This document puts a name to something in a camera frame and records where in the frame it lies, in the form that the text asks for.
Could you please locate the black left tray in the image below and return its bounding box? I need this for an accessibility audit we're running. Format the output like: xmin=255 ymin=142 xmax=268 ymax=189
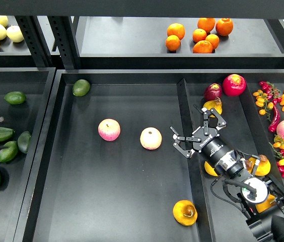
xmin=0 ymin=68 xmax=55 ymax=241

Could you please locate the pale yellow pear right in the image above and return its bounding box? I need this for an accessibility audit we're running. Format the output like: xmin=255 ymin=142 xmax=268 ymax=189
xmin=7 ymin=25 xmax=24 ymax=43

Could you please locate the pink apple left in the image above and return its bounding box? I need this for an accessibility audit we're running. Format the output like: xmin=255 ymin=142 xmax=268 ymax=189
xmin=98 ymin=118 xmax=121 ymax=141

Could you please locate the orange centre small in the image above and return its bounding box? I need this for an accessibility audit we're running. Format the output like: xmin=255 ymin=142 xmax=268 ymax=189
xmin=192 ymin=28 xmax=207 ymax=43

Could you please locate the dark red small apple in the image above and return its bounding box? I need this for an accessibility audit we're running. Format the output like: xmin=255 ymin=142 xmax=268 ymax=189
xmin=204 ymin=83 xmax=223 ymax=101

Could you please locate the black shelf frame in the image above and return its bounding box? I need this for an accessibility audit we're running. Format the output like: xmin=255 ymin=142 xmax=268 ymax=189
xmin=0 ymin=1 xmax=284 ymax=69

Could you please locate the orange front bottom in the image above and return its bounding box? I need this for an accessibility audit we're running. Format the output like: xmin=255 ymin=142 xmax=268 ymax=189
xmin=193 ymin=40 xmax=213 ymax=53

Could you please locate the light green avocado left tray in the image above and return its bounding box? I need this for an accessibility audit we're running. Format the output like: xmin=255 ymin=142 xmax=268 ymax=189
xmin=0 ymin=141 xmax=19 ymax=163

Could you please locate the orange right middle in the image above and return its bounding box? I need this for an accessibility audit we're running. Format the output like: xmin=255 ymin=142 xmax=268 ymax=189
xmin=205 ymin=34 xmax=220 ymax=50

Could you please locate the upper cherry tomato bunch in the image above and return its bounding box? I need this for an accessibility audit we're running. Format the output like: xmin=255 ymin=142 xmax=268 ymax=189
xmin=252 ymin=81 xmax=284 ymax=121

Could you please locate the orange top right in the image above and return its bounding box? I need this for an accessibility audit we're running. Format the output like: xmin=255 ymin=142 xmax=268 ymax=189
xmin=216 ymin=18 xmax=234 ymax=36

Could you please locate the pale pink apple centre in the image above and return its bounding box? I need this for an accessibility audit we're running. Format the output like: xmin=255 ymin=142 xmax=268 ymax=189
xmin=140 ymin=127 xmax=162 ymax=150

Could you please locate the green avocado upper left tray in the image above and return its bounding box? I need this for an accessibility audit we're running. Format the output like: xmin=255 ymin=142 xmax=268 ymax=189
xmin=4 ymin=91 xmax=27 ymax=105

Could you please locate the black tray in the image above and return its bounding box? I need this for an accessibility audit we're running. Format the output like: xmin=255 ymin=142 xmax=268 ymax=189
xmin=0 ymin=68 xmax=55 ymax=241
xmin=12 ymin=69 xmax=284 ymax=242

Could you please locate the big red apple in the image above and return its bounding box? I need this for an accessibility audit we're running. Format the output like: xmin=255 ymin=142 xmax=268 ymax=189
xmin=222 ymin=74 xmax=247 ymax=96

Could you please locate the orange far left top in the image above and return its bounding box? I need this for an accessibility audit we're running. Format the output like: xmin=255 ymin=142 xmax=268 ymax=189
xmin=167 ymin=23 xmax=185 ymax=40

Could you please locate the green avocado at tray wall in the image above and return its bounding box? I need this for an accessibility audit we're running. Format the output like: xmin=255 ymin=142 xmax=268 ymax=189
xmin=17 ymin=131 xmax=31 ymax=154

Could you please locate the red chili pepper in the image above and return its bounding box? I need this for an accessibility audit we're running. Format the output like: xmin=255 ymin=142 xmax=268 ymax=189
xmin=268 ymin=106 xmax=280 ymax=133

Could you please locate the black centre tray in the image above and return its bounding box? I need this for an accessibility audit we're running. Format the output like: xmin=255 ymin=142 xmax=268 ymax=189
xmin=12 ymin=69 xmax=284 ymax=242

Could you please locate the green avocado at tray corner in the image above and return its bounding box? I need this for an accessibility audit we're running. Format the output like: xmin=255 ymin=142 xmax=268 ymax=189
xmin=73 ymin=79 xmax=90 ymax=97

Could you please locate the pale yellow pear top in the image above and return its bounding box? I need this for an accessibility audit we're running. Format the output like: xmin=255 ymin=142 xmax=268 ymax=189
xmin=0 ymin=15 xmax=9 ymax=27

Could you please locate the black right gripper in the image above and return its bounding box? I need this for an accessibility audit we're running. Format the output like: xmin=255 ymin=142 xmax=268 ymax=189
xmin=170 ymin=104 xmax=236 ymax=168

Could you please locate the orange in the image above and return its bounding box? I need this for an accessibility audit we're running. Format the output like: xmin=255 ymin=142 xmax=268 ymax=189
xmin=193 ymin=40 xmax=213 ymax=53
xmin=205 ymin=34 xmax=220 ymax=50
xmin=216 ymin=18 xmax=234 ymax=36
xmin=165 ymin=35 xmax=180 ymax=51
xmin=167 ymin=23 xmax=185 ymax=40
xmin=197 ymin=18 xmax=216 ymax=33

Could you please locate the orange top middle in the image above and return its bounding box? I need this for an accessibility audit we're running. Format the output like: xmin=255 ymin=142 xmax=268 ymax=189
xmin=197 ymin=18 xmax=216 ymax=33

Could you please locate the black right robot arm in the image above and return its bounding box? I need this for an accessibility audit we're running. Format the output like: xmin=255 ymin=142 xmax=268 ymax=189
xmin=173 ymin=107 xmax=284 ymax=241

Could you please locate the orange far left bottom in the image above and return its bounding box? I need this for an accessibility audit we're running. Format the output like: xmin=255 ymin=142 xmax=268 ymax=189
xmin=165 ymin=35 xmax=180 ymax=51

